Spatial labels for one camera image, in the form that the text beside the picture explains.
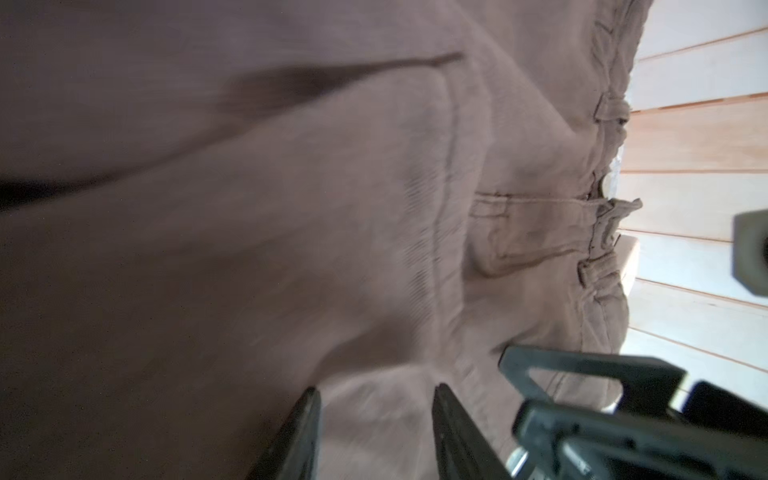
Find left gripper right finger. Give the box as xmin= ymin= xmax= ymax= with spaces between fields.
xmin=431 ymin=383 xmax=510 ymax=480

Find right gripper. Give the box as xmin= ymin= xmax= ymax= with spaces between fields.
xmin=498 ymin=346 xmax=767 ymax=479

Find brown trousers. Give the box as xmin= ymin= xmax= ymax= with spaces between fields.
xmin=1 ymin=1 xmax=650 ymax=479

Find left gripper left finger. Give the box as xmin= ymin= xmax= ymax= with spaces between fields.
xmin=246 ymin=387 xmax=322 ymax=480

